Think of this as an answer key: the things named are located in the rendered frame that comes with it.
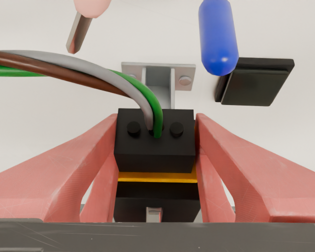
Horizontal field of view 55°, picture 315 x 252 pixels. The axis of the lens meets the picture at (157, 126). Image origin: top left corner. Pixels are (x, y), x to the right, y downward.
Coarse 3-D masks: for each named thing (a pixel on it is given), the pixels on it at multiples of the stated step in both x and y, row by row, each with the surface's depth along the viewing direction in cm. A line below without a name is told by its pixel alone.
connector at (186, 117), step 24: (120, 120) 12; (144, 120) 12; (168, 120) 12; (192, 120) 12; (120, 144) 11; (144, 144) 11; (168, 144) 11; (192, 144) 11; (120, 168) 12; (144, 168) 12; (168, 168) 12
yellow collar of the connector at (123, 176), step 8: (192, 168) 13; (120, 176) 13; (128, 176) 13; (136, 176) 13; (144, 176) 13; (152, 176) 13; (160, 176) 13; (168, 176) 13; (176, 176) 13; (184, 176) 13; (192, 176) 13
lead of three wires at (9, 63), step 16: (0, 64) 7; (16, 64) 7; (32, 64) 7; (48, 64) 7; (64, 64) 7; (80, 64) 8; (96, 64) 8; (64, 80) 8; (80, 80) 8; (96, 80) 8; (112, 80) 8; (128, 80) 9; (128, 96) 9; (144, 96) 9; (144, 112) 10; (160, 112) 10; (160, 128) 11
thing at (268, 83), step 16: (240, 64) 18; (256, 64) 18; (272, 64) 18; (288, 64) 18; (224, 80) 19; (240, 80) 18; (256, 80) 18; (272, 80) 18; (224, 96) 20; (240, 96) 20; (256, 96) 20; (272, 96) 20
